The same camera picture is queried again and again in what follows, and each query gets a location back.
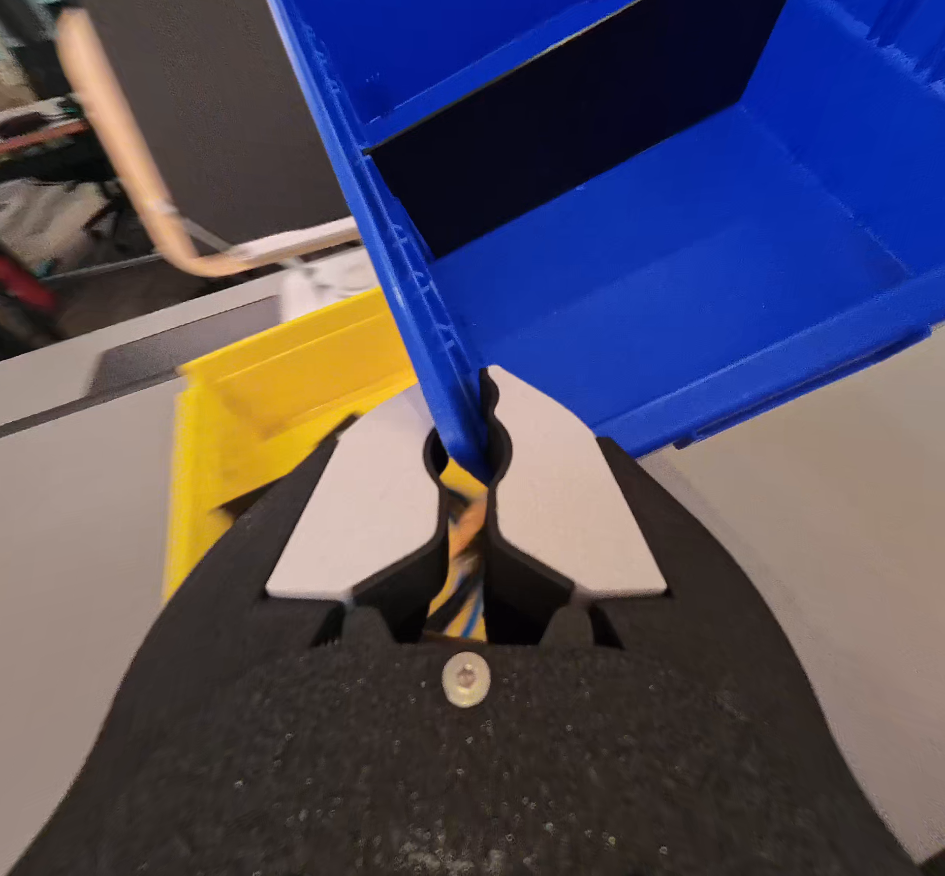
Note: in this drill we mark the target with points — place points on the blue plastic bin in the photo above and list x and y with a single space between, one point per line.
664 300

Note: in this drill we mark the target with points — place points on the yellow plastic bin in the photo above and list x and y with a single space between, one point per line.
295 381

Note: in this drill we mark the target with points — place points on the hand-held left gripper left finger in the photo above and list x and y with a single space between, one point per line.
369 514

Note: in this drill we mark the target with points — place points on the black bin divider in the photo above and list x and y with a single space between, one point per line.
590 115

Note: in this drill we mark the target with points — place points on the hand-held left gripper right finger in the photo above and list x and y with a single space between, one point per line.
576 514

